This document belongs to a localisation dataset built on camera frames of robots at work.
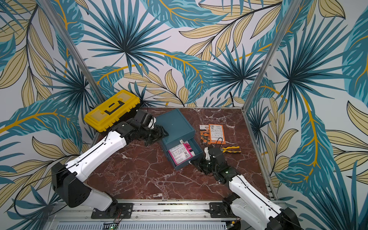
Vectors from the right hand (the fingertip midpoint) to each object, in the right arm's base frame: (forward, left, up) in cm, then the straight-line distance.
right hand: (189, 161), depth 79 cm
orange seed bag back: (+25, -21, -11) cm, 34 cm away
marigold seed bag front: (+25, -12, -11) cm, 30 cm away
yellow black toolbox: (+31, +49, +6) cm, 59 cm away
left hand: (+8, +13, +10) cm, 18 cm away
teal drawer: (+9, -5, -3) cm, 11 cm away
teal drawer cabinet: (+15, +5, +10) cm, 18 cm away
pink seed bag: (+7, +4, -3) cm, 9 cm away
